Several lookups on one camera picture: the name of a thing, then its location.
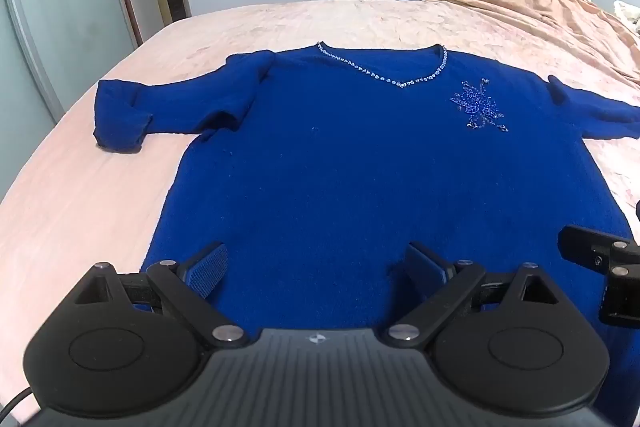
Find black cable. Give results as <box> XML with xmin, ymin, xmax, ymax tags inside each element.
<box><xmin>0</xmin><ymin>386</ymin><xmax>37</xmax><ymax>415</ymax></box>

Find blue beaded sweater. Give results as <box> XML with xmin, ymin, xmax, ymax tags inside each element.
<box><xmin>94</xmin><ymin>41</ymin><xmax>640</xmax><ymax>427</ymax></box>

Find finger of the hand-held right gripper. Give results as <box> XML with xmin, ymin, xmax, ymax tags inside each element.
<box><xmin>557</xmin><ymin>224</ymin><xmax>640</xmax><ymax>280</ymax></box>

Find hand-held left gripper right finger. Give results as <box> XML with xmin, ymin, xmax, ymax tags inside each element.
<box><xmin>383</xmin><ymin>241</ymin><xmax>563</xmax><ymax>350</ymax></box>

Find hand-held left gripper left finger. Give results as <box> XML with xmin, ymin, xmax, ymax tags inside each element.
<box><xmin>74</xmin><ymin>242</ymin><xmax>249</xmax><ymax>350</ymax></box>

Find peach blanket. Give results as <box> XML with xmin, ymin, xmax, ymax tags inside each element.
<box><xmin>420</xmin><ymin>0</ymin><xmax>640</xmax><ymax>118</ymax></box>

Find pink bed sheet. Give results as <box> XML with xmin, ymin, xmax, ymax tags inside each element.
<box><xmin>0</xmin><ymin>0</ymin><xmax>640</xmax><ymax>427</ymax></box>

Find flower print wardrobe door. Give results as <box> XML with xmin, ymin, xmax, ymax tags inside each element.
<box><xmin>0</xmin><ymin>0</ymin><xmax>145</xmax><ymax>208</ymax></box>

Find cream crumpled cloth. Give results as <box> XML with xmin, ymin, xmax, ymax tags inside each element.
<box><xmin>612</xmin><ymin>0</ymin><xmax>640</xmax><ymax>34</ymax></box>

